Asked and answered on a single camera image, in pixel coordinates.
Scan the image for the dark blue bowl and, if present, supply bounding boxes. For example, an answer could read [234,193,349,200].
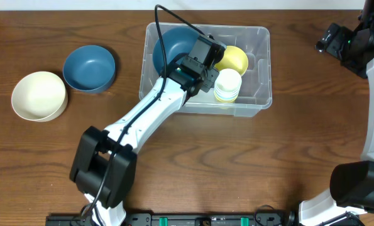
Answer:
[153,26,200,74]
[62,45,116,94]

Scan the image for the cream plastic cup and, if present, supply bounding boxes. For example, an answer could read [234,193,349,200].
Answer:
[214,68,242,95]

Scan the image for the small yellow bowl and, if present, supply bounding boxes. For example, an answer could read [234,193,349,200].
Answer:
[215,45,249,76]

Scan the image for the large cream bowl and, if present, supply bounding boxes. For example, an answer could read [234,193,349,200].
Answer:
[11,71,69,122]

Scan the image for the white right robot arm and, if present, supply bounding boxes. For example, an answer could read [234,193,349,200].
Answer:
[287,0,374,225]

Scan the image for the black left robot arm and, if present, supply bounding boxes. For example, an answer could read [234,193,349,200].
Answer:
[67,53,219,225]

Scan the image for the clear plastic storage container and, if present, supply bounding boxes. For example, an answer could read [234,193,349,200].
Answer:
[139,22,272,117]

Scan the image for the black cable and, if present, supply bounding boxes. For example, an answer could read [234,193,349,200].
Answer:
[79,4,206,226]

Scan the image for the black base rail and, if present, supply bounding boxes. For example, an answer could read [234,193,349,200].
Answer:
[45,212,296,226]

